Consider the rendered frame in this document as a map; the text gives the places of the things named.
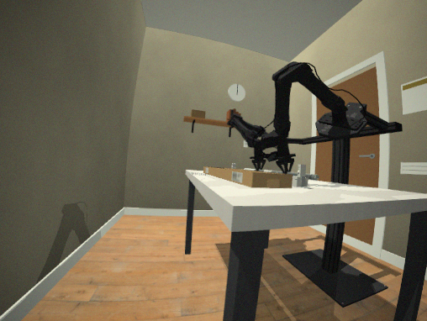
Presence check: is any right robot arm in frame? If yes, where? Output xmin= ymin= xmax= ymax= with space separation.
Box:
xmin=227 ymin=113 xmax=268 ymax=148

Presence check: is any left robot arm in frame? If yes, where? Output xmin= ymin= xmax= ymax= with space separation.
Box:
xmin=261 ymin=61 xmax=363 ymax=149

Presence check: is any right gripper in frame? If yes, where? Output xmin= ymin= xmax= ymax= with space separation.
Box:
xmin=250 ymin=148 xmax=266 ymax=171

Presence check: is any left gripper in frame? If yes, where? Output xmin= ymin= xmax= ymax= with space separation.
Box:
xmin=268 ymin=145 xmax=296 ymax=174

